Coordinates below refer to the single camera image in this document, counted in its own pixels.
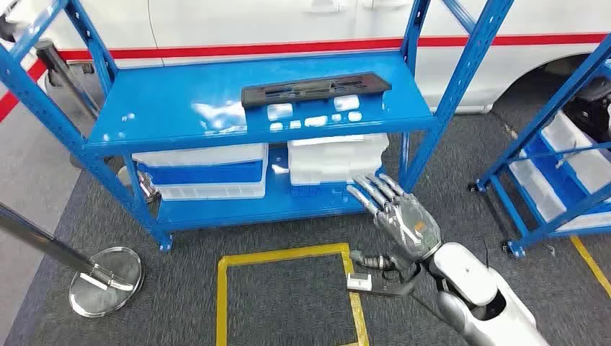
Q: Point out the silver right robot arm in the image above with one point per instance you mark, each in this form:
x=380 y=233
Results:
x=463 y=272

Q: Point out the yellow floor tape line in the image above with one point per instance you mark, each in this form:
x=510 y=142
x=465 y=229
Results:
x=592 y=265

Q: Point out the chrome metal cylinder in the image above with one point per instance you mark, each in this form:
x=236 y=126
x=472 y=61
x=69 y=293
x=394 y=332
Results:
x=143 y=186

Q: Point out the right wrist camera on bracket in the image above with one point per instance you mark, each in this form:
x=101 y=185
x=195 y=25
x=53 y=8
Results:
x=359 y=281

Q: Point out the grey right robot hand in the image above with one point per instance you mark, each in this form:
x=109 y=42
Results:
x=410 y=227

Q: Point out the white translucent bin stack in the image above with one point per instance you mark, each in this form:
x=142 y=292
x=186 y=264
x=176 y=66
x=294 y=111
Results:
x=334 y=160

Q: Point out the white car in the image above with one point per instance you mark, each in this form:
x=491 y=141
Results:
x=286 y=24

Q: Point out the chrome barrier stanchion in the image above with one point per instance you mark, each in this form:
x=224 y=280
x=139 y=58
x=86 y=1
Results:
x=105 y=286
x=52 y=59

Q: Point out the red barrier belt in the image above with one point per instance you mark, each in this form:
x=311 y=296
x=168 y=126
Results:
x=286 y=48
x=14 y=98

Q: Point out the yellow floor tape square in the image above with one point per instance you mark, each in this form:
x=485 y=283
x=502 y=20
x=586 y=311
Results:
x=222 y=296

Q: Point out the blue metal shelf rack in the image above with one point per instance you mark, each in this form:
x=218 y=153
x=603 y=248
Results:
x=518 y=244
x=167 y=95

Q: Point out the white plastic bin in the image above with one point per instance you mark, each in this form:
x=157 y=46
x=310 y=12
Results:
x=200 y=155

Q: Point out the blue plastic bin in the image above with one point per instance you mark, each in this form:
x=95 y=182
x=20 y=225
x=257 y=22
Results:
x=315 y=191
x=200 y=174

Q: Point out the black plastic panel part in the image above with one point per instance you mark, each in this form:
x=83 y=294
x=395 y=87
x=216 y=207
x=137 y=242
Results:
x=310 y=90

